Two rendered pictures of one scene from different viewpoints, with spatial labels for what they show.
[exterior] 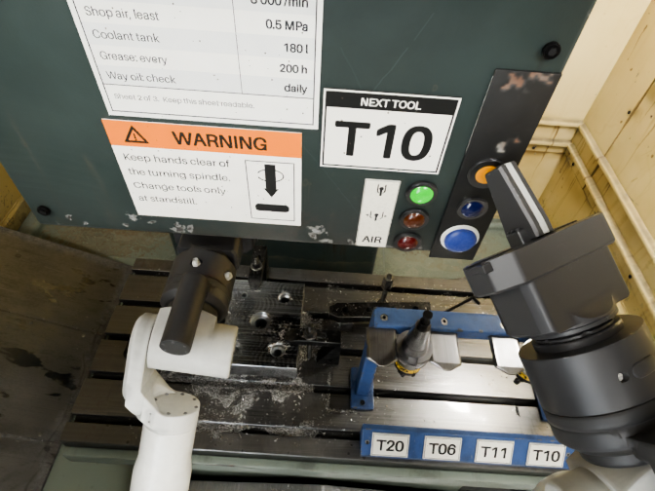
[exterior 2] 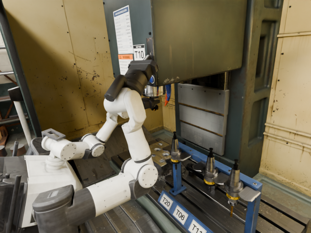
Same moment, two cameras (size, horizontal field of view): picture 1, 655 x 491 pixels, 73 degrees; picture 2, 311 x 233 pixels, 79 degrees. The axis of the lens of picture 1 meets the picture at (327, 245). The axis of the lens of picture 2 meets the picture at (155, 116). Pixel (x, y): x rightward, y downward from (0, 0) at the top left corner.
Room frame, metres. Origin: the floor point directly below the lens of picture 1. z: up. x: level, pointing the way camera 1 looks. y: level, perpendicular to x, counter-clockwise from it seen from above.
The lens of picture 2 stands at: (-0.17, -0.81, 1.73)
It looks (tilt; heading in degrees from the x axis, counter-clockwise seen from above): 20 degrees down; 56
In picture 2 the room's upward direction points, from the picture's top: 4 degrees counter-clockwise
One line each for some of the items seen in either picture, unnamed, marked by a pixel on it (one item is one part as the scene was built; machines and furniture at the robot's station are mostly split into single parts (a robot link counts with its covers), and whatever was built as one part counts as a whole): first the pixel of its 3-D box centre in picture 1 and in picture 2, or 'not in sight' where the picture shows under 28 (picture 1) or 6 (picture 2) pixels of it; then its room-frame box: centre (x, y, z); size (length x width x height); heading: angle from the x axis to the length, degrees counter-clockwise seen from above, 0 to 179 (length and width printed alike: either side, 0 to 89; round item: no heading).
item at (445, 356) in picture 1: (444, 351); (183, 156); (0.37, -0.22, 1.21); 0.07 x 0.05 x 0.01; 1
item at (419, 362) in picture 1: (413, 349); (175, 152); (0.37, -0.16, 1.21); 0.06 x 0.06 x 0.03
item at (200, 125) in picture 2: not in sight; (200, 117); (0.94, 0.18, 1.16); 0.48 x 0.05 x 0.51; 91
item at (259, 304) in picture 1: (241, 324); (161, 154); (0.53, 0.19, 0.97); 0.29 x 0.23 x 0.05; 91
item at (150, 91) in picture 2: not in sight; (152, 84); (0.49, 0.17, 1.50); 0.16 x 0.16 x 0.12
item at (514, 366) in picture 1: (507, 356); (200, 166); (0.37, -0.33, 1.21); 0.07 x 0.05 x 0.01; 1
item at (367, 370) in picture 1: (369, 359); (177, 169); (0.43, -0.11, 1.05); 0.10 x 0.05 x 0.30; 1
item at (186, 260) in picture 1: (208, 257); (141, 103); (0.39, 0.17, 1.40); 0.13 x 0.12 x 0.10; 91
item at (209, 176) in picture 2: not in sight; (210, 172); (0.38, -0.38, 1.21); 0.06 x 0.06 x 0.03
